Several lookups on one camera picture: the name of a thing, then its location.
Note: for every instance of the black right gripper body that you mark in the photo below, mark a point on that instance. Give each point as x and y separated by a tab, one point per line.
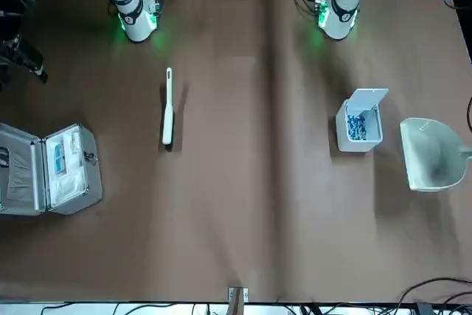
9	42

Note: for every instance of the white plastic dustpan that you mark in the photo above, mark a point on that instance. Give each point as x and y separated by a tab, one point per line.
431	160

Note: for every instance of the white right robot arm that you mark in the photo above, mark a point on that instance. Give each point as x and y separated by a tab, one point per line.
132	9

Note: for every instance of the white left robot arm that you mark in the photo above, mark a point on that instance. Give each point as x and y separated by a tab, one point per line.
344	9

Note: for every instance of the heap of blue capsule shells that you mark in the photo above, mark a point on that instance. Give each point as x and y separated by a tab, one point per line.
357	128

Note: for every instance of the white trash can with lid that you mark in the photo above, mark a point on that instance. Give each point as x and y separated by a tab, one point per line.
355	145

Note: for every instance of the blue white medicine box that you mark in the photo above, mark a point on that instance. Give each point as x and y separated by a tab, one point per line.
60	160

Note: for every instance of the aluminium carry case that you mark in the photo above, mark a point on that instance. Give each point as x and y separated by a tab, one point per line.
22	182

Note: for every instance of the clear plastic bag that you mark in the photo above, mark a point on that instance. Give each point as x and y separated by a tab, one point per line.
68	187

